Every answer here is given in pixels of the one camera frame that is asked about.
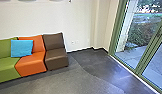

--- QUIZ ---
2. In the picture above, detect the brown sofa seat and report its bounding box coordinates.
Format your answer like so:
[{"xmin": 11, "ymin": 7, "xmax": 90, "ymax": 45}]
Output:
[{"xmin": 42, "ymin": 32, "xmax": 69, "ymax": 71}]

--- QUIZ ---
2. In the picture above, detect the orange sofa seat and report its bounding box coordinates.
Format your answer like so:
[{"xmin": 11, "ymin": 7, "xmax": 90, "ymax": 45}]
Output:
[{"xmin": 15, "ymin": 34, "xmax": 48, "ymax": 78}]

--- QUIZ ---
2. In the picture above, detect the white outdoor pillar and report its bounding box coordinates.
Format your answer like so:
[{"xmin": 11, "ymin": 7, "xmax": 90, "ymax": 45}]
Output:
[{"xmin": 115, "ymin": 0, "xmax": 138, "ymax": 53}]

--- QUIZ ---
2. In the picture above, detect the blue cushion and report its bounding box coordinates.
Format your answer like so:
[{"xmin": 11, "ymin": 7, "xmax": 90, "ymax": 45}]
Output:
[{"xmin": 10, "ymin": 39, "xmax": 34, "ymax": 58}]

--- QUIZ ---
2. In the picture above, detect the green outdoor hedge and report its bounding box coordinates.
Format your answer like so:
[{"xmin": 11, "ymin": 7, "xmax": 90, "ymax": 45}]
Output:
[{"xmin": 126, "ymin": 19, "xmax": 162, "ymax": 48}]

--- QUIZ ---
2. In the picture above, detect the green sofa seat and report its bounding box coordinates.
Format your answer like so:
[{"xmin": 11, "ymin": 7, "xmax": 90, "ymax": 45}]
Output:
[{"xmin": 0, "ymin": 37, "xmax": 23, "ymax": 84}]

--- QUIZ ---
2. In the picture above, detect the green framed glass wall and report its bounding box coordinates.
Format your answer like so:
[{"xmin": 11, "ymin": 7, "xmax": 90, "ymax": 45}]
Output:
[{"xmin": 108, "ymin": 0, "xmax": 162, "ymax": 94}]

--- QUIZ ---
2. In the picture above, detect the wall poster pink brown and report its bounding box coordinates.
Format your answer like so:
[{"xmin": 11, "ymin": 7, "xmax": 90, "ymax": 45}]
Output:
[{"xmin": 49, "ymin": 0, "xmax": 70, "ymax": 3}]

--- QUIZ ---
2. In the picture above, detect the wall poster light blue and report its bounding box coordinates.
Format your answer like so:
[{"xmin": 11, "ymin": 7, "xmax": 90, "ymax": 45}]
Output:
[{"xmin": 16, "ymin": 0, "xmax": 39, "ymax": 2}]

